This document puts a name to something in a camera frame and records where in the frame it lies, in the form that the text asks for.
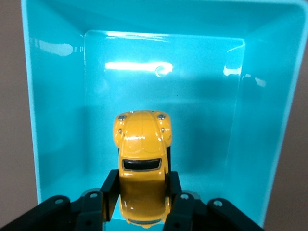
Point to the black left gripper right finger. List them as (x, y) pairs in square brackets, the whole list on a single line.
[(204, 216)]

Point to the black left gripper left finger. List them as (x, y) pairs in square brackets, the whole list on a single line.
[(60, 214)]

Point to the yellow beetle toy car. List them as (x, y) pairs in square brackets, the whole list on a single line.
[(142, 134)]

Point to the teal plastic bin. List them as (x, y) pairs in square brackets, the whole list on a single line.
[(192, 108)]

